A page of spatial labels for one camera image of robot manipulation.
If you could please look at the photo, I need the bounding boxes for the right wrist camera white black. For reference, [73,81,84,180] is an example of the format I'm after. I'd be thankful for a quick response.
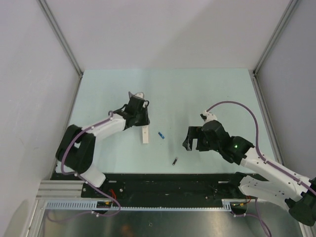
[200,110,217,123]

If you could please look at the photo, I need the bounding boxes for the white slotted cable duct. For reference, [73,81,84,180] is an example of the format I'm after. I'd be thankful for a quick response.
[44,198,247,212]

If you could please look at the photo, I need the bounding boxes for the aluminium frame post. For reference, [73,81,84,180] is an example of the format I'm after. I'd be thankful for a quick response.
[252,0,301,77]
[37,0,83,78]

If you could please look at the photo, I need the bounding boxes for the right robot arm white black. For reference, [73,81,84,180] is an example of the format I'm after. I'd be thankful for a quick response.
[182,120,316,227]

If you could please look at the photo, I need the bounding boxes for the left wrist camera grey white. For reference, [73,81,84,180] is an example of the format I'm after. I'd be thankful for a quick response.
[128,91,145,101]

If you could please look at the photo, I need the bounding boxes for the white remote control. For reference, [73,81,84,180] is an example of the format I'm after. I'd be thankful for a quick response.
[142,125,149,144]

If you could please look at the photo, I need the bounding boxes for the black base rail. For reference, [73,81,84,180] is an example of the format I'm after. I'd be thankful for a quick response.
[49,172,279,208]

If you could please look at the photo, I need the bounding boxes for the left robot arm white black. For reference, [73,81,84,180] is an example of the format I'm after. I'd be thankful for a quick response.
[55,92,150,198]

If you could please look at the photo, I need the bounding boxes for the left aluminium frame post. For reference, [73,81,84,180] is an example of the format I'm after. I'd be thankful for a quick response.
[37,0,83,78]

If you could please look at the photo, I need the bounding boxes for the right aluminium frame post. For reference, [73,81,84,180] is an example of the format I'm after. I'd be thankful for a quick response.
[252,0,301,77]

